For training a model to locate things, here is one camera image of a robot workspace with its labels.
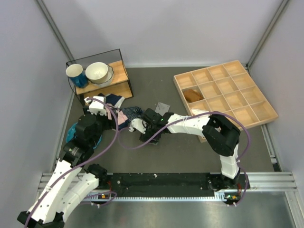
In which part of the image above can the grey underwear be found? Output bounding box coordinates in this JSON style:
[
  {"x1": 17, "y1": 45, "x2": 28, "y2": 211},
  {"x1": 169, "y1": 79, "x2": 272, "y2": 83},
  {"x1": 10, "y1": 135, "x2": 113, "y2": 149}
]
[{"x1": 155, "y1": 102, "x2": 170, "y2": 115}]

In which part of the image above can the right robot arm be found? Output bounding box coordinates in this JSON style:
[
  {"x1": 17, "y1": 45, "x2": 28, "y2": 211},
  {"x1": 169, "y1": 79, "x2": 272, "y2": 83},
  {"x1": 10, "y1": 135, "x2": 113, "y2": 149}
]
[{"x1": 132, "y1": 108, "x2": 240, "y2": 190}]

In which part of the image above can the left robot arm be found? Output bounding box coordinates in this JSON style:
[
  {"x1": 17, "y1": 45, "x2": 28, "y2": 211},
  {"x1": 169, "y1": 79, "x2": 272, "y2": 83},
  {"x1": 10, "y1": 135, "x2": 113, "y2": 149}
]
[{"x1": 17, "y1": 114, "x2": 119, "y2": 228}]

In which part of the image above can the pink garment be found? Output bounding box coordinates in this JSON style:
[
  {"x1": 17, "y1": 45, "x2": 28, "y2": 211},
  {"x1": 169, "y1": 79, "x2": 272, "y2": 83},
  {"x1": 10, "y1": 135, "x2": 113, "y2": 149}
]
[{"x1": 107, "y1": 104, "x2": 128, "y2": 129}]

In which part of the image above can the striped navy garment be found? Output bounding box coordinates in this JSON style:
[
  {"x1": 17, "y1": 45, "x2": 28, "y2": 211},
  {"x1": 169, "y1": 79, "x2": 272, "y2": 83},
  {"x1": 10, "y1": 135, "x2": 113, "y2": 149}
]
[{"x1": 118, "y1": 106, "x2": 144, "y2": 130}]

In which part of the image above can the navy patterned garment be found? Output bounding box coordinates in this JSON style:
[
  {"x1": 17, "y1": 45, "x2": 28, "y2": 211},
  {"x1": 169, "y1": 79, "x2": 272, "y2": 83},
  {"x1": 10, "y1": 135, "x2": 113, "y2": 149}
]
[{"x1": 98, "y1": 93, "x2": 125, "y2": 108}]

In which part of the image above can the teal dotted plate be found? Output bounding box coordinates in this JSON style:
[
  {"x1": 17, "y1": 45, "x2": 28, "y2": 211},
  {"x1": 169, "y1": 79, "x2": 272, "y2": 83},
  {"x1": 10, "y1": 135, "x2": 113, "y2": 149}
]
[{"x1": 66, "y1": 122, "x2": 102, "y2": 149}]

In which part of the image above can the scalloped white plate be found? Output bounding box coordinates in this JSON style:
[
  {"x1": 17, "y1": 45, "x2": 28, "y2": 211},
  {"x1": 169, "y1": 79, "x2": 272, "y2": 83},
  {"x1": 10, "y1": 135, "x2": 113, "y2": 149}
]
[{"x1": 90, "y1": 62, "x2": 114, "y2": 88}]

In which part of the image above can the white rolled garment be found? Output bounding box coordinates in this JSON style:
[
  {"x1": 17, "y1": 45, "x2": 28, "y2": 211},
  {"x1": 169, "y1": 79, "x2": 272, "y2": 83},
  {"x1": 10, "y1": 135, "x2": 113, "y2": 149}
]
[{"x1": 191, "y1": 108, "x2": 208, "y2": 116}]

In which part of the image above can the cream bowl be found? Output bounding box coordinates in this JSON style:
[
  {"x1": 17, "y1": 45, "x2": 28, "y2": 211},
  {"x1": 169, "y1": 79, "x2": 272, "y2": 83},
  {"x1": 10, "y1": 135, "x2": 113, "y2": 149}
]
[{"x1": 85, "y1": 62, "x2": 110, "y2": 84}]

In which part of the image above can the brown rolled garment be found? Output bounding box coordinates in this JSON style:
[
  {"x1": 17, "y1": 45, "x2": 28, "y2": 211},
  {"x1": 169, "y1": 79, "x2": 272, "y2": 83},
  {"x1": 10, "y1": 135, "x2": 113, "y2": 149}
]
[{"x1": 183, "y1": 89, "x2": 204, "y2": 103}]

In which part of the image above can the blue mug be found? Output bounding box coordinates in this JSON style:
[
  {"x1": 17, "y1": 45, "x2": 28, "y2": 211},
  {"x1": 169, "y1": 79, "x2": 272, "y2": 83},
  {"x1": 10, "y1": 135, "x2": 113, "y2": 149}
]
[{"x1": 66, "y1": 64, "x2": 88, "y2": 88}]

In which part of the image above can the wooden compartment tray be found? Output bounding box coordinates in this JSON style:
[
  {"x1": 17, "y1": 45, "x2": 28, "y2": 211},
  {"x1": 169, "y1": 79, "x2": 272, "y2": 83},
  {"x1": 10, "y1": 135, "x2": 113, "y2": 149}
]
[{"x1": 173, "y1": 60, "x2": 278, "y2": 129}]

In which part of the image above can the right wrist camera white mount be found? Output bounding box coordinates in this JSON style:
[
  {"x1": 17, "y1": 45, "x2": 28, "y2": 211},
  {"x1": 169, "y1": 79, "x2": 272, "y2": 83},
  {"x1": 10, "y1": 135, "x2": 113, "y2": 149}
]
[{"x1": 129, "y1": 118, "x2": 147, "y2": 134}]

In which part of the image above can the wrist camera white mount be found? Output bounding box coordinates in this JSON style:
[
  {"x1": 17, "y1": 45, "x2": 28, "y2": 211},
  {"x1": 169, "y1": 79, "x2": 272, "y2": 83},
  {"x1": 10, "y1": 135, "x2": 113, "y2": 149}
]
[
  {"x1": 129, "y1": 118, "x2": 147, "y2": 134},
  {"x1": 83, "y1": 96, "x2": 107, "y2": 116}
]

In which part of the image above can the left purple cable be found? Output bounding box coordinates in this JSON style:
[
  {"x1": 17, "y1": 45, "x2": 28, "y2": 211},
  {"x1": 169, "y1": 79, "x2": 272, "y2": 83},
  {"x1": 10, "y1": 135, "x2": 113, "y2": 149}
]
[{"x1": 23, "y1": 96, "x2": 119, "y2": 228}]

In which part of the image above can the purple cable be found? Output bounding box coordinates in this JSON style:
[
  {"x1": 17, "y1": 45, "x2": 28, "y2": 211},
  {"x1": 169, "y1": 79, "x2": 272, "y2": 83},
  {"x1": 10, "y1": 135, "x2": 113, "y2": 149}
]
[
  {"x1": 117, "y1": 112, "x2": 252, "y2": 207},
  {"x1": 23, "y1": 96, "x2": 119, "y2": 228}
]

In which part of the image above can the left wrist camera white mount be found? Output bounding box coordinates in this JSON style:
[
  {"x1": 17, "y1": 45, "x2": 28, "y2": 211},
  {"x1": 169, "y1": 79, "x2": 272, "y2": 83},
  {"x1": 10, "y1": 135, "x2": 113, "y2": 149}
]
[{"x1": 83, "y1": 96, "x2": 107, "y2": 116}]

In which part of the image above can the black wire wooden shelf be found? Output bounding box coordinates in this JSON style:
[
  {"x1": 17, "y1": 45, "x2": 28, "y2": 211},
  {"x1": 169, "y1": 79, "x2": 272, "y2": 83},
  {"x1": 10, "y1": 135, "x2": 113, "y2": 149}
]
[{"x1": 66, "y1": 48, "x2": 133, "y2": 106}]

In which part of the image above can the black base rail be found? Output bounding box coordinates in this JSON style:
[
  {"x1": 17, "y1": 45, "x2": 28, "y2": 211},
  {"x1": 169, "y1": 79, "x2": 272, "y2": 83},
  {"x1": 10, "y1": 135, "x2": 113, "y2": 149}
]
[{"x1": 104, "y1": 172, "x2": 228, "y2": 198}]

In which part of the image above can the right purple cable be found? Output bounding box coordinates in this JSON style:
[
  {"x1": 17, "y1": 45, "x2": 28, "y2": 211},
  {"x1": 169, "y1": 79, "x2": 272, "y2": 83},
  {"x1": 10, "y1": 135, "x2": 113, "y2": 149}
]
[{"x1": 117, "y1": 112, "x2": 252, "y2": 207}]

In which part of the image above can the white cable duct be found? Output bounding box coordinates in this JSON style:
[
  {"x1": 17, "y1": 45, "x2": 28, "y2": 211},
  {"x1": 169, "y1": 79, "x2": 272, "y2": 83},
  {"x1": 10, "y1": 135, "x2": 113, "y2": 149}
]
[{"x1": 83, "y1": 189, "x2": 241, "y2": 204}]

